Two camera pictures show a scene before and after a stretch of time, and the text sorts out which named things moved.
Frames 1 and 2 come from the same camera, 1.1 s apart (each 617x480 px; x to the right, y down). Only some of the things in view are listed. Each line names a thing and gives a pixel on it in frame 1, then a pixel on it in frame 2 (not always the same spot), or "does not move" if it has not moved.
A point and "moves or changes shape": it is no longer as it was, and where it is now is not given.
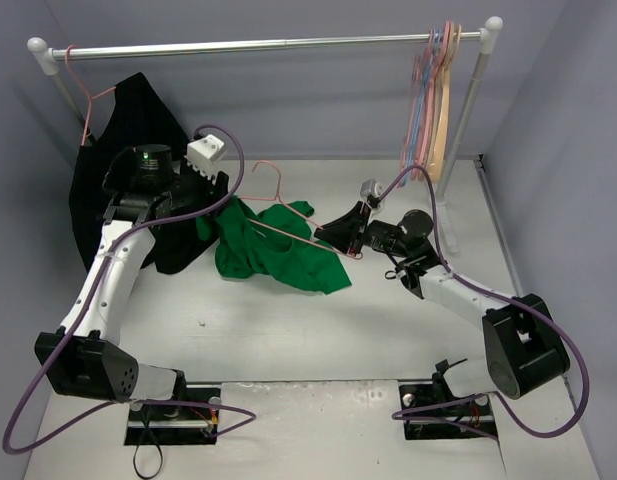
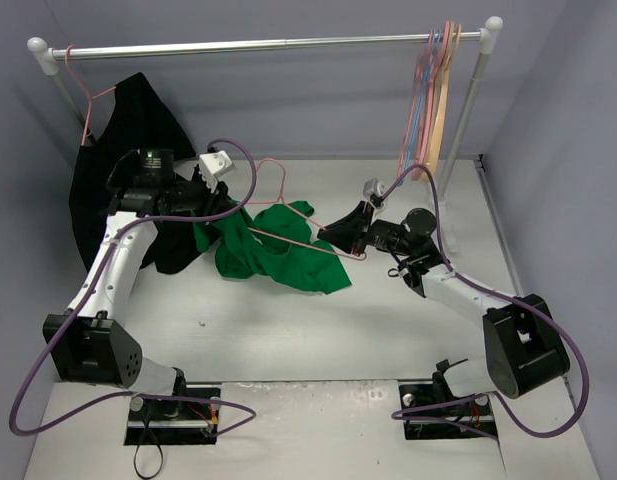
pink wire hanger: (90, 98) does not move
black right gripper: (361, 232) does not move
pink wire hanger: (279, 198) moves or changes shape
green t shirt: (277, 242) does not move
